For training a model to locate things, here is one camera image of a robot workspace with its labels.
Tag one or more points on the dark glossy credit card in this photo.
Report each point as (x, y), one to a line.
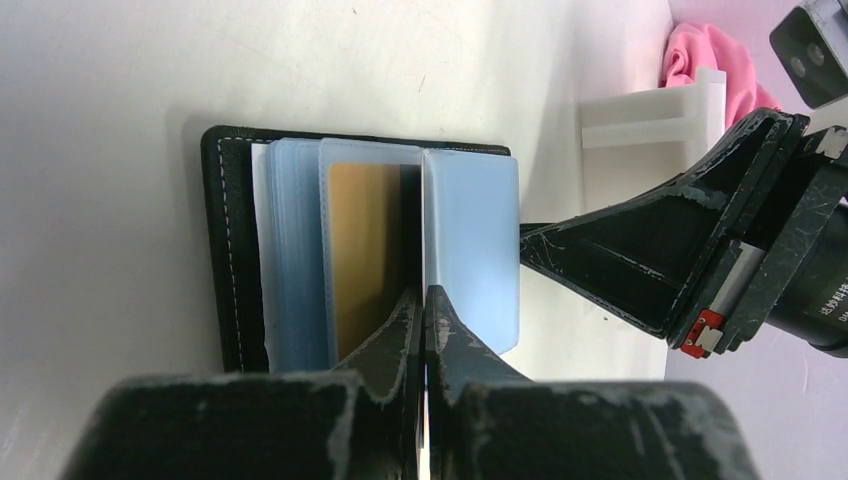
(411, 228)

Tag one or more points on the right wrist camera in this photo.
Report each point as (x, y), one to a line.
(811, 44)

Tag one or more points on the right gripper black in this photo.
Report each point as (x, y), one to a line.
(769, 200)

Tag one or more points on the white plastic bin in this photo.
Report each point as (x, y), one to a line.
(692, 114)

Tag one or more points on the black leather card holder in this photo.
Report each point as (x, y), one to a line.
(314, 236)

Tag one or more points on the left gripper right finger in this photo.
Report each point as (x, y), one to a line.
(488, 421)

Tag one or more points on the gold credit card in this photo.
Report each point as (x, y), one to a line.
(364, 238)

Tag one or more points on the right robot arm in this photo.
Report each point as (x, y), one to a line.
(754, 233)

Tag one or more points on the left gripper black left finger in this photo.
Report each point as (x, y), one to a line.
(358, 420)

